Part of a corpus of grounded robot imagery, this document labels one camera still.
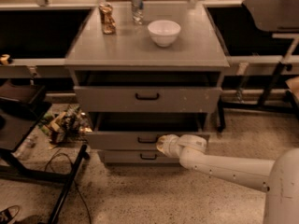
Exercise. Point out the grey bottom drawer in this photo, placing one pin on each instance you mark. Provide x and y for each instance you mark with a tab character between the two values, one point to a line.
134	157

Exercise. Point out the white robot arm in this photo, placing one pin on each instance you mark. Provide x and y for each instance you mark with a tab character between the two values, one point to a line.
278	179

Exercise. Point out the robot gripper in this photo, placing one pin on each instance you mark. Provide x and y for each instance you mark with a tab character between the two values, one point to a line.
170	146

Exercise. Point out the crushed golden can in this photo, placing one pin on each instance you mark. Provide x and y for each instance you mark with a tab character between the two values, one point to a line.
107	21

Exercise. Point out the white bowl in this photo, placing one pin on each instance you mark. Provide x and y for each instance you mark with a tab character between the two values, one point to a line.
163	32

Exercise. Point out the grey drawer cabinet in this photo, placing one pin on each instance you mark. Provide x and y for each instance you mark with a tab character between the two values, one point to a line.
131	48

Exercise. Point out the silver soda can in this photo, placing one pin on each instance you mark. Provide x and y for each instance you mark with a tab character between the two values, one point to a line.
137	11

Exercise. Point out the black side table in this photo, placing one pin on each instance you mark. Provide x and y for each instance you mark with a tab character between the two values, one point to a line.
22	107

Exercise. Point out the grey drawer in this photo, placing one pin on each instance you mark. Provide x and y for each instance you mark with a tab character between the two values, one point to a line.
134	157
141	131
149	91

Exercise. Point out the yellow tape roll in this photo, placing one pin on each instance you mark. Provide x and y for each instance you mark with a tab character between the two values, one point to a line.
5	59

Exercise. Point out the plastic bottle on floor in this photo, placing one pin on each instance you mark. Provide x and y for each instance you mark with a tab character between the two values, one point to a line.
25	149

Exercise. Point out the black white sneaker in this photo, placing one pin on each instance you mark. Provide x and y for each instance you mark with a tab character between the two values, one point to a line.
8	215

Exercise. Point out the wire basket of items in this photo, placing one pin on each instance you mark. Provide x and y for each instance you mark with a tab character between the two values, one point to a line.
68	125

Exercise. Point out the grey top drawer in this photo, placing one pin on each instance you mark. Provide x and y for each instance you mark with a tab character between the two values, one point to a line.
149	91

